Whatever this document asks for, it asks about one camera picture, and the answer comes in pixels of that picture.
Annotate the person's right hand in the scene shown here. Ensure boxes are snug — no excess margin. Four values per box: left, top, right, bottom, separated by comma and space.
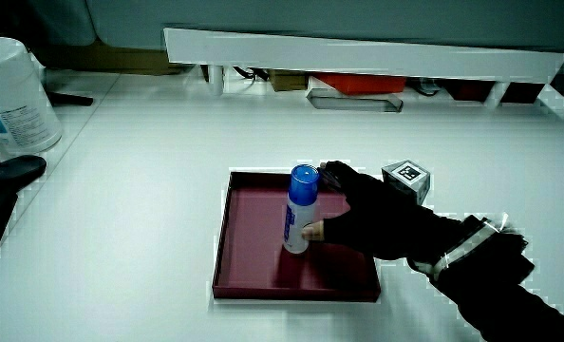
302, 160, 459, 268

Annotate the blue capped white glue bottle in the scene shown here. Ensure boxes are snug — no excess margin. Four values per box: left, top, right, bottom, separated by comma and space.
282, 163, 321, 256

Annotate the maroon square plate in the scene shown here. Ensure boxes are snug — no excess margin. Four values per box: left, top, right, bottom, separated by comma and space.
211, 170, 383, 304

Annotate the person's right forearm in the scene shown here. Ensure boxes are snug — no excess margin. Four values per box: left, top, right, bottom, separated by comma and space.
407, 213, 564, 342

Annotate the clear plastic tray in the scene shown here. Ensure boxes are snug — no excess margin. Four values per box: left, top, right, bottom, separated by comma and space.
305, 87, 404, 114

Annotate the orange box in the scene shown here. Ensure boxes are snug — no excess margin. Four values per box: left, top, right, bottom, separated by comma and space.
315, 72, 408, 96

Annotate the dark red box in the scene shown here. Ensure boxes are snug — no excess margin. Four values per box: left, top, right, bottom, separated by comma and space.
441, 78, 497, 103

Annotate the white desk shelf riser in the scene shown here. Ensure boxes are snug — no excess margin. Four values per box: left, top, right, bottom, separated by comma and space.
162, 27, 564, 117

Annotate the brown cardboard box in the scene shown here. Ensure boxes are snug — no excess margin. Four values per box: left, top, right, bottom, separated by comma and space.
268, 69, 309, 93

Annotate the white labelled plastic tub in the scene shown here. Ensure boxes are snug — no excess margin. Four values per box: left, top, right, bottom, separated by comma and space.
0, 36, 65, 159

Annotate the black cable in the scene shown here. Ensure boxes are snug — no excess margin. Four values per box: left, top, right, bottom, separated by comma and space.
232, 66, 271, 83

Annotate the black handled tool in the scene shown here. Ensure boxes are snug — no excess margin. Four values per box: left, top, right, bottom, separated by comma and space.
0, 154, 48, 261

